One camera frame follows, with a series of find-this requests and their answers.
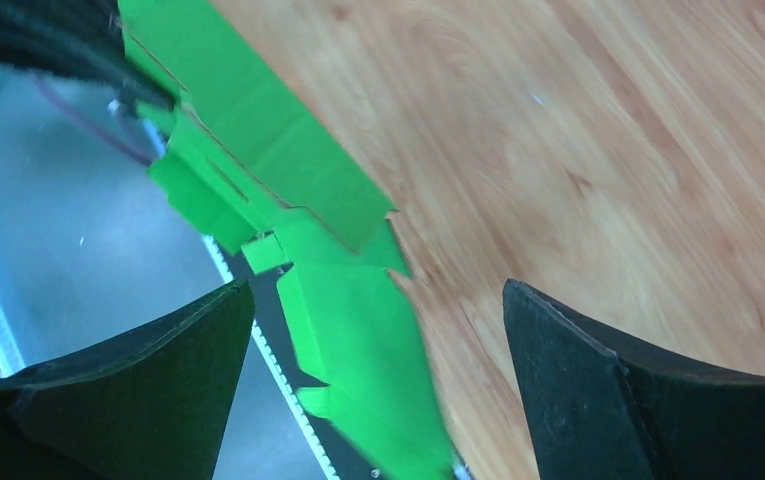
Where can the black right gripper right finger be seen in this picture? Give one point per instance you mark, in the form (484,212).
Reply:
(603,404)

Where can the green paper box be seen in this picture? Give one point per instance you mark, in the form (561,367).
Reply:
(248,165)

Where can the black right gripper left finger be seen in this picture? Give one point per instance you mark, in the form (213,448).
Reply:
(150,403)

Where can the white perforated cable tray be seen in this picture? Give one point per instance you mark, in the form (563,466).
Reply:
(195,258)

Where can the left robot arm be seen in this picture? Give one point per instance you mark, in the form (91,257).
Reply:
(80,40)

